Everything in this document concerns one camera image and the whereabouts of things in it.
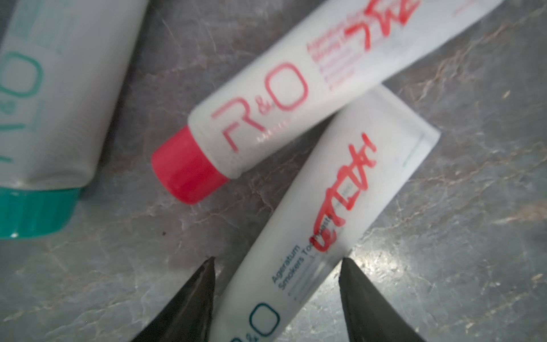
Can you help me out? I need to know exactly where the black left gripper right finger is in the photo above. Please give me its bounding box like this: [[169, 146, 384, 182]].
[[338, 257, 424, 342]]

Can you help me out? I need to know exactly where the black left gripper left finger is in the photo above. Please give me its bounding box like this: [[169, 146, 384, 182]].
[[132, 257, 216, 342]]

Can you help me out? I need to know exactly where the white dark cap toothpaste tube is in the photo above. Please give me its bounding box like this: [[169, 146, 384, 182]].
[[209, 85, 440, 341]]

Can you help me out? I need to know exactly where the white pink cap toothpaste tube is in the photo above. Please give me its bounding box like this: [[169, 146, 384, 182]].
[[152, 0, 498, 205]]

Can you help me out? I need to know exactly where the far left green cap tube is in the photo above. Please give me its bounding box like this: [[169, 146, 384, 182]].
[[1, 1, 148, 239]]

